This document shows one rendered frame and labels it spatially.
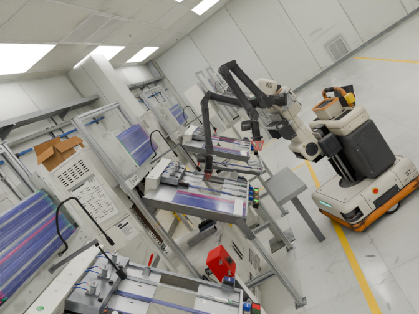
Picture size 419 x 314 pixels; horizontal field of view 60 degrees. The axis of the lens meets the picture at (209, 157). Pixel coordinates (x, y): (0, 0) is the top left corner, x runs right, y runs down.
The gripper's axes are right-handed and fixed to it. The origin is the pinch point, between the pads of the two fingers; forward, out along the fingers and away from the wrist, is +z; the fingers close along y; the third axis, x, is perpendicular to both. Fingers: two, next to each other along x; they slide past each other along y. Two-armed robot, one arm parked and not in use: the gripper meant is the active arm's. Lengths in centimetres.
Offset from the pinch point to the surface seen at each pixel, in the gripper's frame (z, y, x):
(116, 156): -29, 48, -59
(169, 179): -6.9, 27.6, -26.6
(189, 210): 1, 60, -5
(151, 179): -11, 40, -37
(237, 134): 68, -435, 13
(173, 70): -24, -752, -186
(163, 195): -3, 48, -26
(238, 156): 4, -85, 23
